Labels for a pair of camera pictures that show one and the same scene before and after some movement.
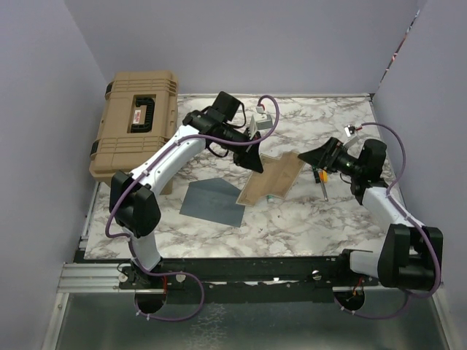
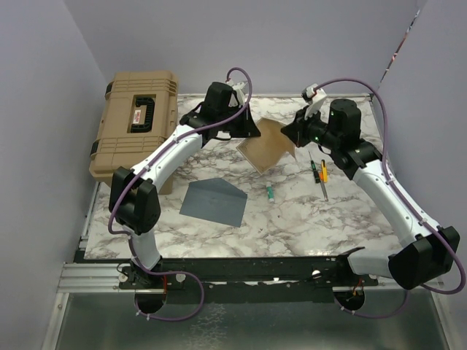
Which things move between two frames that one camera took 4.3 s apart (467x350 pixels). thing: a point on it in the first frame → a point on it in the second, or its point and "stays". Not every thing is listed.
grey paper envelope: (213, 200) stays
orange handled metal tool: (321, 175) stays
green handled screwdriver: (316, 173) stays
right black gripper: (325, 156) → (295, 130)
